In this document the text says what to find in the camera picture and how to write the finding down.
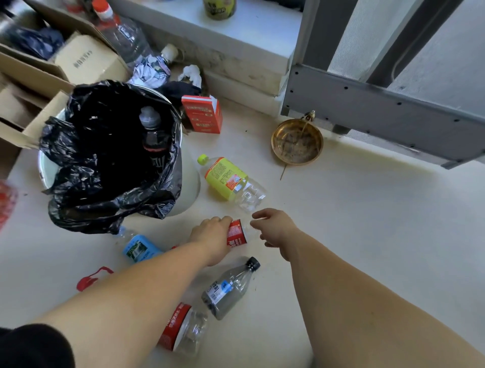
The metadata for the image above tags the person's left hand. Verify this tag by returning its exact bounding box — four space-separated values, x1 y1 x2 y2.
189 216 233 267

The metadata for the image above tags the person's right hand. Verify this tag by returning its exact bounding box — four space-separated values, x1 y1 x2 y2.
250 208 301 262

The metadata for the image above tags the person's left forearm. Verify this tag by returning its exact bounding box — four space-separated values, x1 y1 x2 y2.
32 237 213 368

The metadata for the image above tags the person's right forearm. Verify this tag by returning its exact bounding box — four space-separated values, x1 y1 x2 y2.
280 227 485 368

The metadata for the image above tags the yellow label plastic bottle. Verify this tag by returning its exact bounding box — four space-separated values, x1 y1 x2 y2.
197 153 268 213

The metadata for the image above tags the white trash bin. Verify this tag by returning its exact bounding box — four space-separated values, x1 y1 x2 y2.
37 85 202 218

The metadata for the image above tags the black cap clear bottle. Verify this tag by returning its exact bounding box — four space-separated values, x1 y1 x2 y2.
201 257 261 321

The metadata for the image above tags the brass bowl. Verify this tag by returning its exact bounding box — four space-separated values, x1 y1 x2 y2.
271 118 325 167

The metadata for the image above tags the blue label plastic bottle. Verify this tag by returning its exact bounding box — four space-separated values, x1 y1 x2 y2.
115 226 164 263

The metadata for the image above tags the dark soda bottle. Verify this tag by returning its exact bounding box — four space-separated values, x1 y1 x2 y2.
139 106 172 172

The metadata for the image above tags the red carton box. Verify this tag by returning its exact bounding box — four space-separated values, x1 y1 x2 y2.
181 94 224 135

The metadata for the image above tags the large red label clear bottle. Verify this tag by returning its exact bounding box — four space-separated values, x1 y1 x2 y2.
157 302 209 358

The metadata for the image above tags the black cloth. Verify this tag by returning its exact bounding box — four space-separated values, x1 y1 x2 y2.
155 80 202 110

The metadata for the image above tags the black trash bag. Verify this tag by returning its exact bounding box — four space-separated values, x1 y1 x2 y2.
39 79 183 235

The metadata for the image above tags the red plastic scrap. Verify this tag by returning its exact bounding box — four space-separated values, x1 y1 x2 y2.
76 266 114 293

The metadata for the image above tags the crumpled white tissue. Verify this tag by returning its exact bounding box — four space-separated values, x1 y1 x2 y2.
177 64 203 89

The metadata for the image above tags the crushed white cap bottle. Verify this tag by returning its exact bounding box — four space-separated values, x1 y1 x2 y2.
128 43 179 90

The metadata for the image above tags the white stone ledge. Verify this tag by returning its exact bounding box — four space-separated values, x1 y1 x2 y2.
108 0 304 118

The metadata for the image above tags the small beige cardboard box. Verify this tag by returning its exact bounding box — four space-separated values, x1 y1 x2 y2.
53 34 130 85

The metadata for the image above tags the green label can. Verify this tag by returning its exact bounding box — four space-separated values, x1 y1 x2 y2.
203 0 238 20

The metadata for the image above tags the red cap large clear bottle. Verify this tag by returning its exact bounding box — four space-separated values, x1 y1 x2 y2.
92 0 153 66

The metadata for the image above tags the red translucent plastic item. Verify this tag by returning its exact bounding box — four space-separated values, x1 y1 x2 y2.
0 179 19 233

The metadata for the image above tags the person's black sleeve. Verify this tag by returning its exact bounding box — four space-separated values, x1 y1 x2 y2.
0 324 76 368

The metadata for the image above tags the flat open cardboard box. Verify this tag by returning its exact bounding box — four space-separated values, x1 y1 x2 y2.
0 74 70 151

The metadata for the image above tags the large open cardboard box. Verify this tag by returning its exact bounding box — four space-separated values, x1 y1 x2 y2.
0 0 131 100

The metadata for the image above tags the dark blue plastic bag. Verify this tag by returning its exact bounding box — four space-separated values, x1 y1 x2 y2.
7 26 65 61

